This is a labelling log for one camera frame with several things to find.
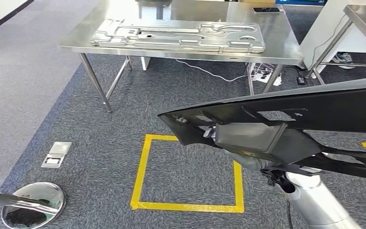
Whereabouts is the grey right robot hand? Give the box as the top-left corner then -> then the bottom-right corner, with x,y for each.
203,125 -> 266,172

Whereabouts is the long black plastic part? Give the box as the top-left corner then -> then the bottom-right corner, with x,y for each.
157,75 -> 366,182

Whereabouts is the white power strip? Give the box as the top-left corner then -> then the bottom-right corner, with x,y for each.
252,62 -> 282,86

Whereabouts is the stamped silver metal panel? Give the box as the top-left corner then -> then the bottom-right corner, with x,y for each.
90,18 -> 266,54

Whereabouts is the person's foot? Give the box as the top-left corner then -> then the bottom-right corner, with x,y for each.
331,52 -> 356,70

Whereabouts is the black smartphone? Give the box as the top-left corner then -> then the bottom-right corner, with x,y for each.
252,7 -> 281,14

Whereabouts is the blue panel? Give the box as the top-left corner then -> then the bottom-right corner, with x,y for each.
276,0 -> 327,6

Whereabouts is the silver floor socket box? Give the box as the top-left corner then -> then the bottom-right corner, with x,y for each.
41,141 -> 72,169

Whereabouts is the white cable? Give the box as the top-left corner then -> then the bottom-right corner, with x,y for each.
175,58 -> 248,83

